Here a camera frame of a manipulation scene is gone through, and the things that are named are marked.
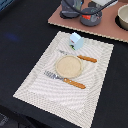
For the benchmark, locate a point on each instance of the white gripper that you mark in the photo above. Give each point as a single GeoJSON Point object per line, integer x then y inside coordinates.
{"type": "Point", "coordinates": [99, 3]}

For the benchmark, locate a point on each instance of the large grey pot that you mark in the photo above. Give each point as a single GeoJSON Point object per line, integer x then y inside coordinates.
{"type": "Point", "coordinates": [67, 8]}

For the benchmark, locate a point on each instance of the beige bowl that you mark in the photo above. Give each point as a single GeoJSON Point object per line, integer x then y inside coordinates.
{"type": "Point", "coordinates": [123, 16]}

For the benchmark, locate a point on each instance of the red tomato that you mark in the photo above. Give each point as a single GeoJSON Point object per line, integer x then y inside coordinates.
{"type": "Point", "coordinates": [88, 17]}

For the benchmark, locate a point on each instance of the round wooden plate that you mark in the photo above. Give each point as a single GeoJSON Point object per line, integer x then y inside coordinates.
{"type": "Point", "coordinates": [69, 66]}

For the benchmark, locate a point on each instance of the wooden handled fork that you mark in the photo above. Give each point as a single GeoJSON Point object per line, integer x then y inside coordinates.
{"type": "Point", "coordinates": [66, 80]}

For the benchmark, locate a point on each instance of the wooden handled knife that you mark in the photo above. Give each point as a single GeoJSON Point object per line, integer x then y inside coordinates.
{"type": "Point", "coordinates": [79, 56]}

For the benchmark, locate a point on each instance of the beige woven placemat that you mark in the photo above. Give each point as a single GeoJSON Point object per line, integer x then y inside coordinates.
{"type": "Point", "coordinates": [59, 98]}

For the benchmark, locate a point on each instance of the pink toy stove top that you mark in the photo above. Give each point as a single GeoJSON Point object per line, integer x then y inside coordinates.
{"type": "Point", "coordinates": [107, 27]}

